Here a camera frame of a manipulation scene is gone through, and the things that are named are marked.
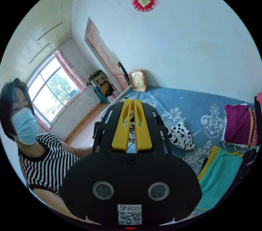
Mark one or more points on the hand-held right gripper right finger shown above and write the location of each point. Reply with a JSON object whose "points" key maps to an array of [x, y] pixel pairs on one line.
{"points": [[143, 132]]}

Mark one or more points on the shelf with baskets and bags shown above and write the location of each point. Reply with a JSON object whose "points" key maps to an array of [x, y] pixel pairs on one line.
{"points": [[100, 84]]}

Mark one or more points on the pink wooden door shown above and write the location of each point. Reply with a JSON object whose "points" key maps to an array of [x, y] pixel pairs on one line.
{"points": [[104, 57]]}

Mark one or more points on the dark patterned garment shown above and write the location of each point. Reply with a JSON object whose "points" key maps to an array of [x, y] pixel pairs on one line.
{"points": [[246, 163]]}

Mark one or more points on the person's right forearm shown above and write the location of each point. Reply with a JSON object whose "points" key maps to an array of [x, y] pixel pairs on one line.
{"points": [[61, 204]]}

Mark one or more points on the red wall ornament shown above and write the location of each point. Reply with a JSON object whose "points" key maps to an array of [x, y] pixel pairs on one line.
{"points": [[145, 0]]}

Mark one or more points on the gold framed clock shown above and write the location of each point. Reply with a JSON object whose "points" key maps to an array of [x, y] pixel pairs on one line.
{"points": [[138, 81]]}

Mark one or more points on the bed with blue printed sheet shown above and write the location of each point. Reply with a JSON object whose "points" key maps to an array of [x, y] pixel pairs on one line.
{"points": [[184, 102]]}

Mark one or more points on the pile of clothes with teal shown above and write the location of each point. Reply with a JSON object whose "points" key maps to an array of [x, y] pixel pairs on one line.
{"points": [[219, 177]]}

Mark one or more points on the person's left forearm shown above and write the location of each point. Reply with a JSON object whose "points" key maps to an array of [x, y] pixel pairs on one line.
{"points": [[81, 150]]}

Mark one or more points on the person's body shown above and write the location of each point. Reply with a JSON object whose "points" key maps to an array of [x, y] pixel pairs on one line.
{"points": [[41, 153]]}

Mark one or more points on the pink curtain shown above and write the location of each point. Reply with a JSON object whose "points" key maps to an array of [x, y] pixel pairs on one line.
{"points": [[70, 71]]}

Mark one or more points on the white vest with black spots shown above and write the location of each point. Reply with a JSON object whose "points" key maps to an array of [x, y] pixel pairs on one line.
{"points": [[182, 135]]}

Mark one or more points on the pile of clothes with magenta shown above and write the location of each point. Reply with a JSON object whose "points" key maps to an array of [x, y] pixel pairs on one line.
{"points": [[237, 124]]}

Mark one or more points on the window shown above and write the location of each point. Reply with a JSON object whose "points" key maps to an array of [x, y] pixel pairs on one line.
{"points": [[51, 91]]}

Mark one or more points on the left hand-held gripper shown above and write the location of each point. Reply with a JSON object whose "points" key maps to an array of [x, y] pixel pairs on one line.
{"points": [[96, 132]]}

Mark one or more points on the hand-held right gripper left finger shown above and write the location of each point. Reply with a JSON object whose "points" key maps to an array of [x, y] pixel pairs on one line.
{"points": [[120, 130]]}

